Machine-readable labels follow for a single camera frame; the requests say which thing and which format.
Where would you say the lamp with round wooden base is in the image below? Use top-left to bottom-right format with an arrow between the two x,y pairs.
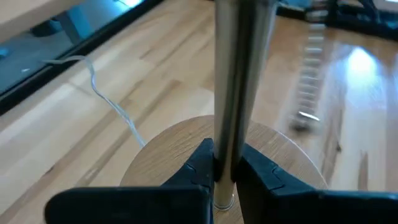
119,0 -> 329,224

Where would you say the thin white lamp cord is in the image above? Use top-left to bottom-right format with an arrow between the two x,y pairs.
43,55 -> 147,149

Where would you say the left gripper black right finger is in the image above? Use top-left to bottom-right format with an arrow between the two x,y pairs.
233,142 -> 398,224

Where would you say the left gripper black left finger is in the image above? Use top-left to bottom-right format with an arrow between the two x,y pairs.
45,138 -> 215,224

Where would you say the tan wooden desk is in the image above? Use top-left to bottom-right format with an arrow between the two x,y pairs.
0,0 -> 85,44

